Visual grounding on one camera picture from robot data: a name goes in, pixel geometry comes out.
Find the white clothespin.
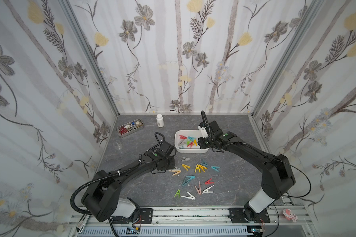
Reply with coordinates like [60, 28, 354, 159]
[181, 192, 196, 200]
[202, 185, 214, 194]

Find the lime green clothespin bottom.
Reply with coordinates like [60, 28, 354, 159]
[174, 189, 181, 198]

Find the metal tray with tools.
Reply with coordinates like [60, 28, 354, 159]
[115, 119, 144, 138]

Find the beige clothespin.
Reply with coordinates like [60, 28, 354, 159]
[169, 169, 182, 176]

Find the dark teal clothespin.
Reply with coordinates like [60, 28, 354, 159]
[200, 160, 208, 167]

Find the pink clothespin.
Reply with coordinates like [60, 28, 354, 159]
[195, 182, 202, 195]

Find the white clothespin bottom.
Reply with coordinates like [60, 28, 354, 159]
[181, 192, 196, 200]

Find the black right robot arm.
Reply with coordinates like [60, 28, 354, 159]
[198, 111, 301, 223]

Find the pink tape dispenser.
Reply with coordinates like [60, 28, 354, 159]
[282, 208, 298, 222]

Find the white pill bottle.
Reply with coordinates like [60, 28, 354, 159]
[156, 114, 164, 127]

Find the white plastic storage box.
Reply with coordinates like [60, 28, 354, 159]
[174, 130, 209, 154]

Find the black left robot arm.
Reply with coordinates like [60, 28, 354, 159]
[70, 132, 177, 222]

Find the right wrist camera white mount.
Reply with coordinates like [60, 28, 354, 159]
[198, 125, 209, 138]

